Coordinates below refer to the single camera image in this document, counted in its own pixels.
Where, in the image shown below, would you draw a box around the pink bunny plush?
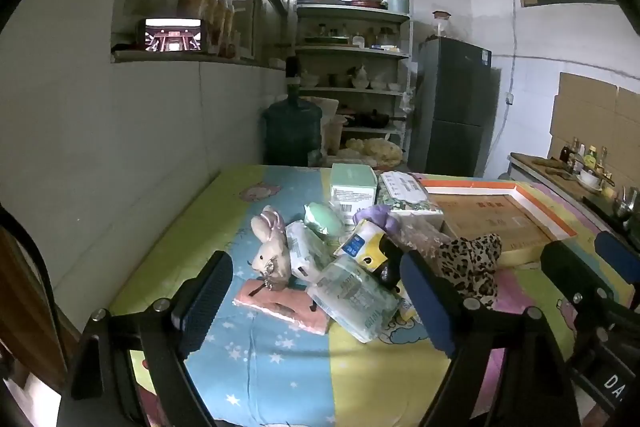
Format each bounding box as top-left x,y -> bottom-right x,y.
250,205 -> 292,291

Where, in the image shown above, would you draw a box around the pink packaged towel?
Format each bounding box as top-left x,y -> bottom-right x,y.
233,280 -> 331,336

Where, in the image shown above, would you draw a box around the leopard print cloth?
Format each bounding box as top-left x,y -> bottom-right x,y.
436,233 -> 502,308

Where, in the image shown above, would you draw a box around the white tissue pack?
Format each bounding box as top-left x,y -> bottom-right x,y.
285,220 -> 346,284

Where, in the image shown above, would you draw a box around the mint green packaged item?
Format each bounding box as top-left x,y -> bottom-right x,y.
304,202 -> 344,239

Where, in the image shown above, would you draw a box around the green patterned tissue pack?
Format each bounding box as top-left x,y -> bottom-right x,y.
306,256 -> 400,343

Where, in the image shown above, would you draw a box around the white teddy bear purple bow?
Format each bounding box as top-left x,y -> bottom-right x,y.
352,205 -> 400,234

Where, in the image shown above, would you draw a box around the colourful cartoon bedsheet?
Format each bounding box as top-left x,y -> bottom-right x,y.
107,163 -> 626,427

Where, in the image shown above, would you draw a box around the kitchen counter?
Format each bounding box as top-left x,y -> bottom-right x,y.
506,153 -> 639,242

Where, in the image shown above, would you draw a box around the orange rimmed cardboard box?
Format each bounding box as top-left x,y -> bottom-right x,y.
418,174 -> 577,269

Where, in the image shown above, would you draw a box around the white bowl on counter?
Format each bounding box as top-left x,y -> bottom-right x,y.
577,168 -> 601,191

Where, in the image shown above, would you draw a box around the yellow green bottle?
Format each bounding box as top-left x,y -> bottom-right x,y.
584,145 -> 598,170

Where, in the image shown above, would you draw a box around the blue water jug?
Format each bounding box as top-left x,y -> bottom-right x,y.
262,55 -> 322,167

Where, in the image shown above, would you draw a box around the mint green tissue box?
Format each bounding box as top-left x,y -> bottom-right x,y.
329,162 -> 378,225

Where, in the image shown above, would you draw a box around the floral tissue pack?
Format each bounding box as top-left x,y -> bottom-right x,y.
376,171 -> 444,229

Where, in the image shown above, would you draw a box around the orange drink bottles row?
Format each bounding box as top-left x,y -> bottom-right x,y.
176,0 -> 240,60

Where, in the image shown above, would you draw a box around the phone with lit screen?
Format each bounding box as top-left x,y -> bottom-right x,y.
138,17 -> 206,53

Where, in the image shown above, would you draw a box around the dark green refrigerator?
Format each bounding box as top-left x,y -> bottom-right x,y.
408,37 -> 500,178

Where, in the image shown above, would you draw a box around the grey metal shelf unit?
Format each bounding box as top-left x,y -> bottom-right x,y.
293,0 -> 414,154

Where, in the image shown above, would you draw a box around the glass jar on fridge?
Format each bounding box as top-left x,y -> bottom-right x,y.
433,10 -> 451,37

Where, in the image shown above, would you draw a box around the red lidded pot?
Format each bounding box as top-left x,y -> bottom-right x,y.
350,0 -> 387,10

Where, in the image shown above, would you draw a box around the light blue pot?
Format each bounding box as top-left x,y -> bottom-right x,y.
386,0 -> 410,15

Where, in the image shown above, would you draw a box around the cardboard sheets on wall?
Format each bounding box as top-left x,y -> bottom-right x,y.
548,72 -> 640,186

